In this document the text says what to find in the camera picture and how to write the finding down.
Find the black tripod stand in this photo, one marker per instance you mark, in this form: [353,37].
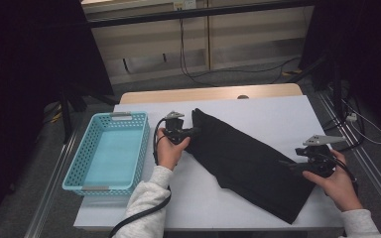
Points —
[66,119]

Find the black pants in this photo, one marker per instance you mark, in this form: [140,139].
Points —
[244,165]

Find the large black curtain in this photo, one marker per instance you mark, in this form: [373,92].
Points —
[29,66]

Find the person's right hand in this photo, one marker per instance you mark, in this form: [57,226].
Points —
[342,188]

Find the black horizontal bar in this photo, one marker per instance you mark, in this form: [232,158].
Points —
[195,13]

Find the black metal stand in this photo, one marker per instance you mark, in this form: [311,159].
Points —
[336,92]

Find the white wall socket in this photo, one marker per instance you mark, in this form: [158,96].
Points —
[184,4]

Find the white power plug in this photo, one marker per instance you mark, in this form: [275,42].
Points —
[352,116]

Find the person's left hand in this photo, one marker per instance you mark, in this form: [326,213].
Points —
[168,153]

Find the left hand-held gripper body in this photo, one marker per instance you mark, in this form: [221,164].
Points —
[175,132]

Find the aluminium floor rail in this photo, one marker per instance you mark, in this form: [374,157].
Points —
[370,167]
[51,186]

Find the light blue plastic basket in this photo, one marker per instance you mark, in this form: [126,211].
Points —
[112,155]

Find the yellow floor tape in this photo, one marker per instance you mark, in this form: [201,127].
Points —
[57,117]
[292,71]

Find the dark round table grommet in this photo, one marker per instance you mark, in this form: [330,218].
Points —
[243,96]

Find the white table cover sheet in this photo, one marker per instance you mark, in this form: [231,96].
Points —
[244,115]

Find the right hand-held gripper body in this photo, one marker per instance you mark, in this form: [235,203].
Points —
[320,162]

